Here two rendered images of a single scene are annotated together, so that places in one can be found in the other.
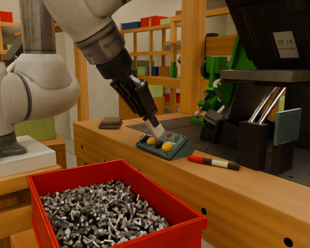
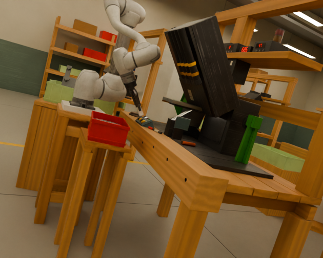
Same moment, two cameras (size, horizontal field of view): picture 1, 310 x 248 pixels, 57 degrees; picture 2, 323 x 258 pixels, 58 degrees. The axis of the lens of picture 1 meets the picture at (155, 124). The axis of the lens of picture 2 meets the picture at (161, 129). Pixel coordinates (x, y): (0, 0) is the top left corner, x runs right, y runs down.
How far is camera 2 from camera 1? 1.27 m
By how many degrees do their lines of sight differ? 15
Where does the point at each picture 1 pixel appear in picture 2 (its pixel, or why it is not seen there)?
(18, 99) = (99, 89)
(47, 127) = (109, 110)
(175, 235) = (119, 127)
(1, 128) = (89, 97)
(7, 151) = (88, 106)
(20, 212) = not seen: hidden behind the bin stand
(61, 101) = (115, 95)
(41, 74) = (111, 82)
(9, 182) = (85, 116)
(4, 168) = (85, 111)
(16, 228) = not seen: hidden behind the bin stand
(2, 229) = (77, 133)
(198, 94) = not seen: hidden behind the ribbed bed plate
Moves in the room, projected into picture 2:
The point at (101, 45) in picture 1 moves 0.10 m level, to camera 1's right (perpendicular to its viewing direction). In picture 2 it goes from (125, 77) to (140, 81)
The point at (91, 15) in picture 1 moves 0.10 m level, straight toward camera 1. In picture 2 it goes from (124, 68) to (121, 66)
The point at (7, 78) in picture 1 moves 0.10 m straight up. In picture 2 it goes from (98, 80) to (101, 67)
